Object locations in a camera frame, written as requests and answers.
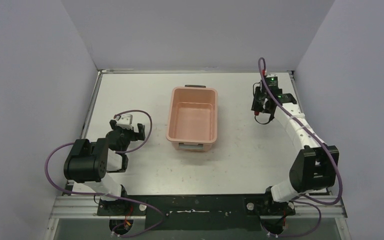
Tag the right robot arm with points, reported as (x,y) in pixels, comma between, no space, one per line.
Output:
(316,164)

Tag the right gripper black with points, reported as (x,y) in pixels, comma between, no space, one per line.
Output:
(256,107)

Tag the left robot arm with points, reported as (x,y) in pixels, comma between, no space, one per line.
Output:
(91,163)

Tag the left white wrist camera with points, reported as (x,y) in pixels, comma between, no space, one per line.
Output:
(124,121)

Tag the aluminium frame rail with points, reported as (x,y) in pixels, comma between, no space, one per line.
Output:
(84,207)

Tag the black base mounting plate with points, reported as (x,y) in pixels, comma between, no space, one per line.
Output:
(201,212)

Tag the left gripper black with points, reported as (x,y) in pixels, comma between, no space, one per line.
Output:
(125,129)

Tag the pink plastic bin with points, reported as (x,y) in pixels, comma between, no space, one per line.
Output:
(193,118)

